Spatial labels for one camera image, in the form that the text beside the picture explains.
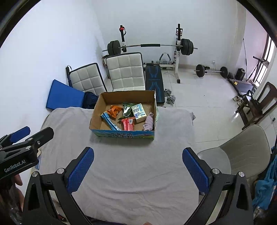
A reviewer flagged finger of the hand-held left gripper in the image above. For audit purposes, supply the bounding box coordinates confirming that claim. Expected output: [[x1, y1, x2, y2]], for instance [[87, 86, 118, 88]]
[[0, 127, 54, 155], [0, 126, 31, 150]]

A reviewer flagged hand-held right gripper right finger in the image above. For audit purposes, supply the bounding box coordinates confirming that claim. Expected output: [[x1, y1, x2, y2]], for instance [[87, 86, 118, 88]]
[[182, 147, 254, 225]]

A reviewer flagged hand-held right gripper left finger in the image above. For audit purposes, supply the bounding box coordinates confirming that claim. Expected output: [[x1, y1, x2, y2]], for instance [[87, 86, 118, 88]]
[[22, 147, 95, 225]]

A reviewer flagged printed cardboard box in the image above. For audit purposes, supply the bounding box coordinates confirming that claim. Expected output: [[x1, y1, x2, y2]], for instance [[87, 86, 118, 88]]
[[89, 90, 159, 141]]

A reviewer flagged long blue snack packet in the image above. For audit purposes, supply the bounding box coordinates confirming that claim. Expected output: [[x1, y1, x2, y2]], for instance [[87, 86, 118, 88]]
[[100, 111, 122, 131]]

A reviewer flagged purple sock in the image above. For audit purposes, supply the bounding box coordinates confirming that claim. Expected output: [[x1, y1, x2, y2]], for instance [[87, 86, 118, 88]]
[[143, 111, 154, 131]]

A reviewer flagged red snack packet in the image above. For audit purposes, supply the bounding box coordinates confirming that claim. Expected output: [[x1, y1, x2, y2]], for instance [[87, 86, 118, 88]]
[[121, 117, 136, 131]]

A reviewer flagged orange snack packet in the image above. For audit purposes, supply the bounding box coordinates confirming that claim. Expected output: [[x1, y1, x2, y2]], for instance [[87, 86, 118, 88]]
[[108, 105, 123, 119]]

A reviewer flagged green snack packet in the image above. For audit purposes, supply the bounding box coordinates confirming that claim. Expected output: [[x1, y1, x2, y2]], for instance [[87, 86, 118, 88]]
[[118, 103, 133, 120]]

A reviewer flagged white blue tissue pack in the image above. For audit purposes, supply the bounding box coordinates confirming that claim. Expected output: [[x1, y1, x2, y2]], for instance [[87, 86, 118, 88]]
[[131, 103, 148, 123]]

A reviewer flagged blue foam mat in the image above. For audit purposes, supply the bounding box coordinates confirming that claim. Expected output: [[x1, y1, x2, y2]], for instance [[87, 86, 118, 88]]
[[45, 79, 86, 112]]

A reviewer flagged beige plastic chair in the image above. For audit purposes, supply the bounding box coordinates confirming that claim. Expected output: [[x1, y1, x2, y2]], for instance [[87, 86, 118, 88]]
[[197, 124, 271, 180]]

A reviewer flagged dark blue cloth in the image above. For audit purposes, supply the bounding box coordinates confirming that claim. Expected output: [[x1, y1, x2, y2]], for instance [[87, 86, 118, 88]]
[[83, 92, 99, 109]]

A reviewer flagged black blue rod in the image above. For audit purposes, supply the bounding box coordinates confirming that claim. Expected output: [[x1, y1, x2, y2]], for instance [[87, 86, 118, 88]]
[[66, 65, 73, 87]]

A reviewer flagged small white padded chair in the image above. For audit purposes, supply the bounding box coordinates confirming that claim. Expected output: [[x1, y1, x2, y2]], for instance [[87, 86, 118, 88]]
[[70, 63, 107, 94]]

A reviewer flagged blue plastic bag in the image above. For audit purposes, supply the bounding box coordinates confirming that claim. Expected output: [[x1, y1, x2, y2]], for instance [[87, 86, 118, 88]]
[[252, 151, 277, 210]]

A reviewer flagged black treadmill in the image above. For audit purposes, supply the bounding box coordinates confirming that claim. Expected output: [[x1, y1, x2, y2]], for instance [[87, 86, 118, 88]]
[[227, 56, 270, 96]]

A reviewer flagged black blue weight bench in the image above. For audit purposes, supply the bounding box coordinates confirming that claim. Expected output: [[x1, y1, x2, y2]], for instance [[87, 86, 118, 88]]
[[145, 63, 164, 106]]

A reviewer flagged short barbell with black plates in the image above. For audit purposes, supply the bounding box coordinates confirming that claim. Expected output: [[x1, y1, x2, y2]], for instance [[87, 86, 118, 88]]
[[194, 64, 229, 78]]

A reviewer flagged brown wooden chair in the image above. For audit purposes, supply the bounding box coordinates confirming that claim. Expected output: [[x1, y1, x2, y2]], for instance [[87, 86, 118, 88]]
[[235, 82, 277, 130]]

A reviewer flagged black speaker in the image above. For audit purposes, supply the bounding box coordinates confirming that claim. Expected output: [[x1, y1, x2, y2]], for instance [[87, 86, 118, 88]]
[[235, 68, 246, 80]]

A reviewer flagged large white padded chair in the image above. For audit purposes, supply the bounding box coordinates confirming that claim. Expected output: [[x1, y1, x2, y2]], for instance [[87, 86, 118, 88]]
[[105, 52, 146, 91]]

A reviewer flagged white barbell rack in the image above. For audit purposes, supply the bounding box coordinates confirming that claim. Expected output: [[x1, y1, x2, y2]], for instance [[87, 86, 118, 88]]
[[119, 24, 184, 84]]

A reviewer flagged racked barbell with black plates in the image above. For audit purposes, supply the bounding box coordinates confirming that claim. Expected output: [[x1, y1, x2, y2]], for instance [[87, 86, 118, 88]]
[[102, 38, 198, 55]]

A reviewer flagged grey exercise handle frame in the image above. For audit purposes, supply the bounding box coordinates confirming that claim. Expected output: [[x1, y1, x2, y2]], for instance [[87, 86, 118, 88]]
[[159, 52, 176, 66]]

